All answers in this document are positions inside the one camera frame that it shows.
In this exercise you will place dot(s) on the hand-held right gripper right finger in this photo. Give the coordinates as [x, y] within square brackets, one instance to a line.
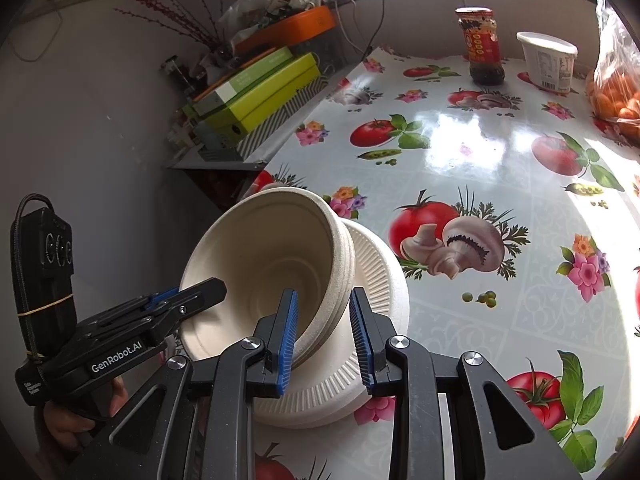
[362, 345]

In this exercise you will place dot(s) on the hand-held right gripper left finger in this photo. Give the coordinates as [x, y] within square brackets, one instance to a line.
[287, 340]

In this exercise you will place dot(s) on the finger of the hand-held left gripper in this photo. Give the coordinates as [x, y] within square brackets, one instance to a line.
[162, 297]
[200, 295]

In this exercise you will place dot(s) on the person's left hand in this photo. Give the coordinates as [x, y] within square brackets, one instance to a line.
[65, 420]

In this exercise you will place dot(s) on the grey striped box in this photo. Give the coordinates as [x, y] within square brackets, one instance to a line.
[280, 127]

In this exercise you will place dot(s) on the lime green box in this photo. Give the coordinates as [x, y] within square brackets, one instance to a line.
[270, 95]

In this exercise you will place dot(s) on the green and white flat box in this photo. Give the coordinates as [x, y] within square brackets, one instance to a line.
[250, 77]

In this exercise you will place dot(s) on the dry twig bunch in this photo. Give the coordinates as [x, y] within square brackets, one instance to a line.
[170, 15]

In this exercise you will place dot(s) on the white crumpled plastic bag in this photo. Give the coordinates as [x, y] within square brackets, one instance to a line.
[250, 0]

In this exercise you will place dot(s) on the red label sauce jar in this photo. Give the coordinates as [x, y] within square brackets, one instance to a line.
[481, 40]

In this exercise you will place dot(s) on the white plastic tub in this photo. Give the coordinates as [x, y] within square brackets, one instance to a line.
[547, 62]

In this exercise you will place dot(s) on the pile of oranges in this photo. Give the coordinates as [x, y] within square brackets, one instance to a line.
[617, 100]

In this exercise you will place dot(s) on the clear plastic bag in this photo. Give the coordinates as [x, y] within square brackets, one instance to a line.
[615, 45]

